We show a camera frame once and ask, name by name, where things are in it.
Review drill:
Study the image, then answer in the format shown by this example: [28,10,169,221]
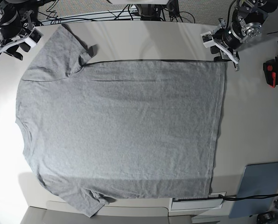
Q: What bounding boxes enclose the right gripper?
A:
[0,10,35,61]

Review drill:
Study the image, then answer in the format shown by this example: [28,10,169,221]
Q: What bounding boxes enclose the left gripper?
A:
[210,18,244,71]

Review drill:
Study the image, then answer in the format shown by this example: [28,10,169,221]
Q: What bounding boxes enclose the grey T-shirt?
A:
[16,27,226,217]

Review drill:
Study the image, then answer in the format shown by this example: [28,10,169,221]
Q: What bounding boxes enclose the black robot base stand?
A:
[131,4,166,21]

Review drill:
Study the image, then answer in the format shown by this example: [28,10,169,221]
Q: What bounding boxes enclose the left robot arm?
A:
[210,0,268,71]

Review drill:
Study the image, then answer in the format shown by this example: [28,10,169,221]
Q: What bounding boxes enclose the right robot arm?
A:
[0,0,35,60]

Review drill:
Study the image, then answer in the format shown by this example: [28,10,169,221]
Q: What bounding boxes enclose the black orange bar clamp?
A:
[263,59,278,88]

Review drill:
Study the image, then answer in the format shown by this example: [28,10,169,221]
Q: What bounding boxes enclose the blue grey flat board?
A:
[229,162,278,218]

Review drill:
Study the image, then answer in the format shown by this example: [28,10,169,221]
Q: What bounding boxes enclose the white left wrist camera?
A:
[201,31,215,48]

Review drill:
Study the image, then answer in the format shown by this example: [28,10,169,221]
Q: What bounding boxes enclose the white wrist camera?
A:
[201,31,215,48]
[25,28,43,48]

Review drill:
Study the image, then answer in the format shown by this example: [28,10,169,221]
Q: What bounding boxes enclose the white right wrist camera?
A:
[25,28,43,48]

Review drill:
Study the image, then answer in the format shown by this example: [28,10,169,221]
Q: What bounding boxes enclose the black cable on table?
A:
[218,192,278,202]

